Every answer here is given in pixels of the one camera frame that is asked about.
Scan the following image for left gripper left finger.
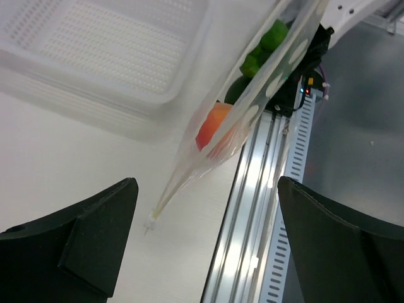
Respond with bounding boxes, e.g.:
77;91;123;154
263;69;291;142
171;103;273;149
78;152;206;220
1;178;138;302

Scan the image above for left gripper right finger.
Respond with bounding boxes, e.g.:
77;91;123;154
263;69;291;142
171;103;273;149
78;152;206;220
288;184;403;302

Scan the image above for clear zip top bag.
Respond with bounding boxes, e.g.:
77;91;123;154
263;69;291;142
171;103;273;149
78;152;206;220
144;1;328;231

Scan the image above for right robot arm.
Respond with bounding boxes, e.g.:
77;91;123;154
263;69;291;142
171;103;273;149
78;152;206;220
320;0;397;48

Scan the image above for fake orange tomato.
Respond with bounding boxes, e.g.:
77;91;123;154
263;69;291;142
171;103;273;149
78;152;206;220
195;102;232;151

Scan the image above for fake dark green vegetable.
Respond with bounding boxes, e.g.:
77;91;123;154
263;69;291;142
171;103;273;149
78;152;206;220
224;76;252;105

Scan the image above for fake green bell pepper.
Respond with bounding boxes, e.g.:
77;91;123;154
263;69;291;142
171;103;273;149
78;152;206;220
240;20;289;79

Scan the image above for clear plastic basket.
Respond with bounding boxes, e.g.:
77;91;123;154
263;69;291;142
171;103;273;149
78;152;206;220
1;1;214;141

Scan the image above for slotted cable duct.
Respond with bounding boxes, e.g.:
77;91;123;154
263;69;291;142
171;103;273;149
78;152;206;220
258;90;321;302

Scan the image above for aluminium mounting rail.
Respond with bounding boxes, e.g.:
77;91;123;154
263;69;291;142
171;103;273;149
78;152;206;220
201;112;297;302

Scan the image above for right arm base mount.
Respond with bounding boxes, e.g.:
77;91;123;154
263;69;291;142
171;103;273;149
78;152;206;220
265;25;335;117

